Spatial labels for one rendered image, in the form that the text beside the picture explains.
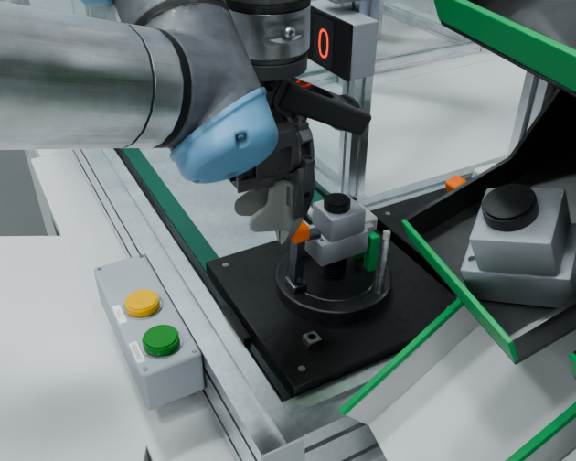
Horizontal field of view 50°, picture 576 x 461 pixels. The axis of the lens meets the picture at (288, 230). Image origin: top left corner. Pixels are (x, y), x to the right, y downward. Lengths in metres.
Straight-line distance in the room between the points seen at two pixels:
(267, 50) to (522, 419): 0.35
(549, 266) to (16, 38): 0.30
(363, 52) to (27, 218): 2.24
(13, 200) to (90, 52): 2.68
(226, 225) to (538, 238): 0.67
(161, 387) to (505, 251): 0.45
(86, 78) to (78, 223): 0.79
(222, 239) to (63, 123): 0.61
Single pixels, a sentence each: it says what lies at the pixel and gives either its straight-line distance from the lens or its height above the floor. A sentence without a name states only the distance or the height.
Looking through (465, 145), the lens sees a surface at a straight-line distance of 1.37.
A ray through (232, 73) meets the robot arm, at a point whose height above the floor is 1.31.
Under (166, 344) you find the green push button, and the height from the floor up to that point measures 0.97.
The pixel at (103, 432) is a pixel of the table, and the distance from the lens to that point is 0.78.
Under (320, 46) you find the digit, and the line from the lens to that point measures 0.84.
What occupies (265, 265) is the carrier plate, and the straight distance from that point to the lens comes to 0.79.
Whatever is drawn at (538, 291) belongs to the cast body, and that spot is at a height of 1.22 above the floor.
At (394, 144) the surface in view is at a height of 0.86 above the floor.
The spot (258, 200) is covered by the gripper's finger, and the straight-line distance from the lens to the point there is 0.65.
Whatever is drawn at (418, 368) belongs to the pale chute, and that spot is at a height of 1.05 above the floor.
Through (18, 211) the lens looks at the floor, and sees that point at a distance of 2.92.
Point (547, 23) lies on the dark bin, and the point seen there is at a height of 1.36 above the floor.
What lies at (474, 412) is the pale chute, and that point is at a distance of 0.54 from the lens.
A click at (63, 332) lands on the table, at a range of 0.91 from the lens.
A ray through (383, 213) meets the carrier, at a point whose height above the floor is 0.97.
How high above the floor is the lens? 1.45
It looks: 35 degrees down
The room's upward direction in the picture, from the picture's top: straight up
